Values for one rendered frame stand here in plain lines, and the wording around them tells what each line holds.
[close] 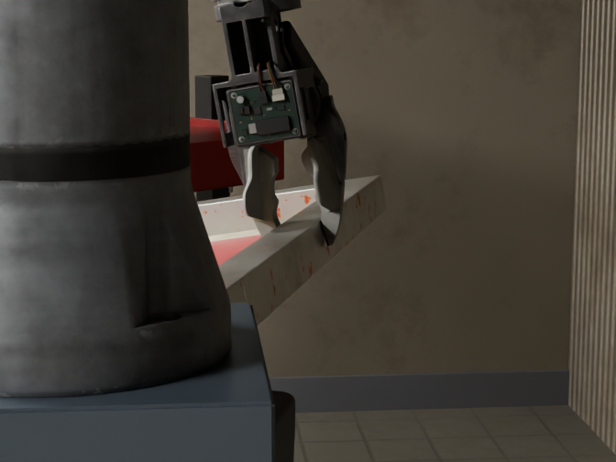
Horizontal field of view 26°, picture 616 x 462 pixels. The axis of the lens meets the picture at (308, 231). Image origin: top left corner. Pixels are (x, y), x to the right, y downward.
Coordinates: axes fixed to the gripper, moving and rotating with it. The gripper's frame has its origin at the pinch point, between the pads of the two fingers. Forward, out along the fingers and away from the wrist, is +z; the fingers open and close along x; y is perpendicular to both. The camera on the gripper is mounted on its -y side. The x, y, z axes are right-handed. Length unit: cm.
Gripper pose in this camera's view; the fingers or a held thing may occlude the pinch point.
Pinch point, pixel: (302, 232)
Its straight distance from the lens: 114.6
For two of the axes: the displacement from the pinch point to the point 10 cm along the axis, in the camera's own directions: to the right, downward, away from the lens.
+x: 9.6, -1.3, -2.4
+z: 1.7, 9.8, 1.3
